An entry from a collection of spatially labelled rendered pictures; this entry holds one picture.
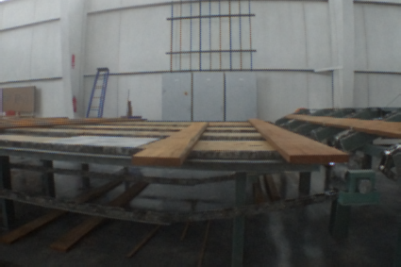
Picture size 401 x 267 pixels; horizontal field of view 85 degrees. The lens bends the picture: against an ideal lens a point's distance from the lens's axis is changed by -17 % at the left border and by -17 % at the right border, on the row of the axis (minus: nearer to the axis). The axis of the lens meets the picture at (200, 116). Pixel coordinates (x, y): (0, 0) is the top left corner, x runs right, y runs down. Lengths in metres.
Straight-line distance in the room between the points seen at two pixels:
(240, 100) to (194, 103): 1.14
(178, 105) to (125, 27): 3.09
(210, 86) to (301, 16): 3.31
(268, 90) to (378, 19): 4.00
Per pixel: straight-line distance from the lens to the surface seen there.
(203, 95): 6.60
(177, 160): 0.78
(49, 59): 9.70
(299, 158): 0.84
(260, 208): 1.13
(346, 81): 6.90
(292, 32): 7.60
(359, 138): 1.80
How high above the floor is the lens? 1.01
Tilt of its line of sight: 1 degrees down
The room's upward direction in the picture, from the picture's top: straight up
